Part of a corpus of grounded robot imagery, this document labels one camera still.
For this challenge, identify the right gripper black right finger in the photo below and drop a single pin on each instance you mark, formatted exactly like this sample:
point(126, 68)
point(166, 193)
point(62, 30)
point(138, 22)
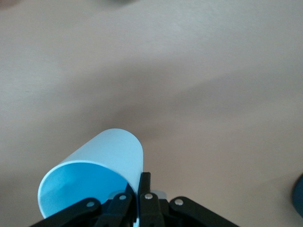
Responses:
point(149, 210)

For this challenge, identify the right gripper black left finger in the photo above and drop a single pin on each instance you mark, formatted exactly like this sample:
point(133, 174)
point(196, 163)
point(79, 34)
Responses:
point(116, 210)

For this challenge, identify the light blue plastic cup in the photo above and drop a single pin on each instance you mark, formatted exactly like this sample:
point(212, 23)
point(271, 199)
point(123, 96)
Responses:
point(106, 151)

